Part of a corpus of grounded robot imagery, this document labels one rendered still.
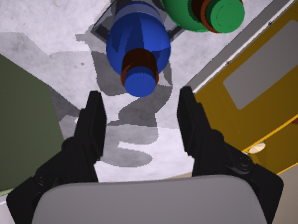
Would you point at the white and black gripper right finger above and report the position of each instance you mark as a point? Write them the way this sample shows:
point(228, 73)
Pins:
point(220, 158)

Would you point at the blue bottle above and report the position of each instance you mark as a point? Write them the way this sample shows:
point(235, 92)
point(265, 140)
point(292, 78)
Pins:
point(138, 47)

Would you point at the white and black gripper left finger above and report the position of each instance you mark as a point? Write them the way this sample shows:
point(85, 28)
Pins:
point(87, 145)

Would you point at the green bottle with pale green label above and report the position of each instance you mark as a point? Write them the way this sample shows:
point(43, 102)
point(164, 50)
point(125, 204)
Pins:
point(217, 16)

